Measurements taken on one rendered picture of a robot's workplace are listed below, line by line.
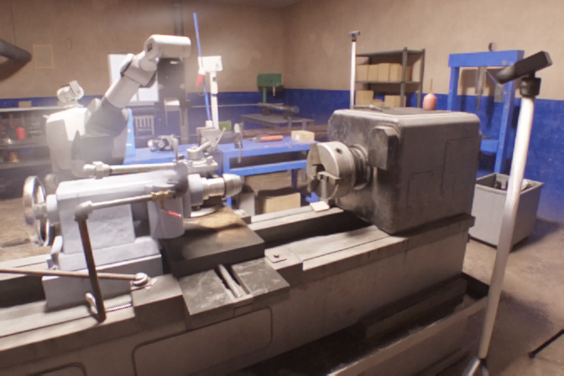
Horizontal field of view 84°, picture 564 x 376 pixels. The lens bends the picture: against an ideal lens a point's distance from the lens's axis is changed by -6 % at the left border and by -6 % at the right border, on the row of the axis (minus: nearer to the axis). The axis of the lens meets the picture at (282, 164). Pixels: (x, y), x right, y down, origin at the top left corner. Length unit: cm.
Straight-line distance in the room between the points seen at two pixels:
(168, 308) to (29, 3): 781
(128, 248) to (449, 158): 134
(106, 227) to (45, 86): 726
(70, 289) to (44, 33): 746
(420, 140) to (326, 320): 83
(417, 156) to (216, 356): 108
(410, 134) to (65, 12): 769
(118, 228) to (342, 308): 91
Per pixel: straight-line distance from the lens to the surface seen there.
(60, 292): 119
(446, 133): 160
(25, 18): 845
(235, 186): 126
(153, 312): 108
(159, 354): 122
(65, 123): 164
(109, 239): 116
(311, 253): 132
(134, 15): 838
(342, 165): 138
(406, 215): 153
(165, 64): 114
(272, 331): 134
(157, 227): 114
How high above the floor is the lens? 147
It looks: 14 degrees down
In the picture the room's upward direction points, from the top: straight up
